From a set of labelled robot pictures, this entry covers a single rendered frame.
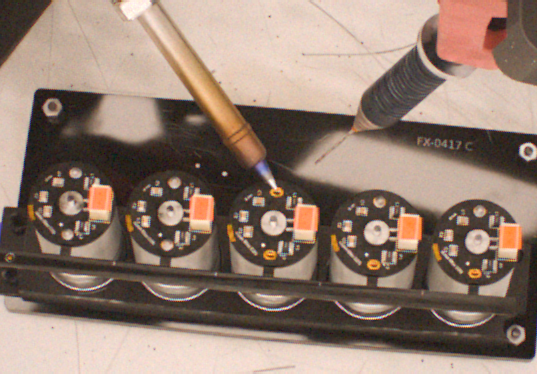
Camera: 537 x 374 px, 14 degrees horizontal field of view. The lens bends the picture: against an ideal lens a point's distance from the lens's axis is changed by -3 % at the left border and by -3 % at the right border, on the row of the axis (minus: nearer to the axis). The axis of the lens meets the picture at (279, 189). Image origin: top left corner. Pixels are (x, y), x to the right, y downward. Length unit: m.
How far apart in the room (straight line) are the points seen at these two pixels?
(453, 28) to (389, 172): 0.20
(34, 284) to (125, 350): 0.04
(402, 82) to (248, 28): 0.18
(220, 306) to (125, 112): 0.07
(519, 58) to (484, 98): 0.30
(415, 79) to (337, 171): 0.15
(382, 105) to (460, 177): 0.14
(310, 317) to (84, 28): 0.12
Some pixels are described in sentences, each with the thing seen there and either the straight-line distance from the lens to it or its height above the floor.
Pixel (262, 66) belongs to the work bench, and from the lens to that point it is 0.68.
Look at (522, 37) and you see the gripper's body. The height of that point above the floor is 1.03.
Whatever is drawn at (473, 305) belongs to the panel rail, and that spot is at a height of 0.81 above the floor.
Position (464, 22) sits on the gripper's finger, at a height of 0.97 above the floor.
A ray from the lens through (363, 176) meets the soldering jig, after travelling 0.65.
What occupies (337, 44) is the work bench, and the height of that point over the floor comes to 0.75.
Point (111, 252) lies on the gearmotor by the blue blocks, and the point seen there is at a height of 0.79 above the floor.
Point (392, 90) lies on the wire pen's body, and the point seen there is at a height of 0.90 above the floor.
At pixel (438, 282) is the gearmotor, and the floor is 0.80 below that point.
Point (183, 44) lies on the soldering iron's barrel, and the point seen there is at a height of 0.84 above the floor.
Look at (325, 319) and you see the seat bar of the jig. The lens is 0.63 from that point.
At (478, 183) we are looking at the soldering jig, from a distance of 0.66.
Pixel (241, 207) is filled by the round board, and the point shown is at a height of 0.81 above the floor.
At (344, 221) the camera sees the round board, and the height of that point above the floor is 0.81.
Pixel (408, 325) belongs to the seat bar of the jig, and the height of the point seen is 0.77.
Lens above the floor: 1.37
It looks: 70 degrees down
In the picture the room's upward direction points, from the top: straight up
